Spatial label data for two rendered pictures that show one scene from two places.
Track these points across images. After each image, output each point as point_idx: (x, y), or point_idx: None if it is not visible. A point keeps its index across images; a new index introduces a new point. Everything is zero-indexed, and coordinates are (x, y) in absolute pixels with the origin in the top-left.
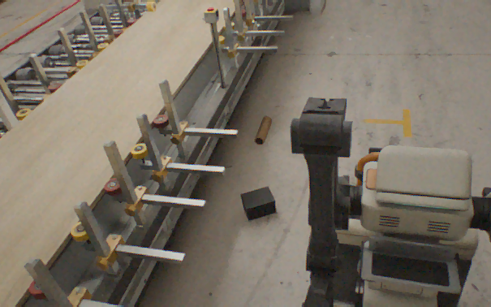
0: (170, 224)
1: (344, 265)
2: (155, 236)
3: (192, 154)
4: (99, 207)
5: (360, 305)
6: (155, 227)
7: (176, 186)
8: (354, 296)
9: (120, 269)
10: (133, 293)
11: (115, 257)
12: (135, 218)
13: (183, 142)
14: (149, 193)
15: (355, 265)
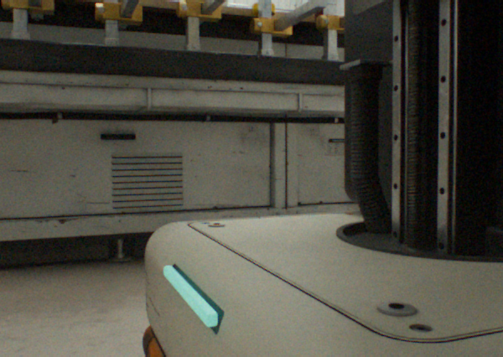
0: (293, 209)
1: (364, 32)
2: (197, 74)
3: (342, 63)
4: (179, 40)
5: (353, 142)
6: (204, 61)
7: (280, 63)
8: (381, 173)
9: (115, 41)
10: (168, 213)
11: (116, 15)
12: (186, 32)
13: (332, 34)
14: (221, 15)
15: (381, 17)
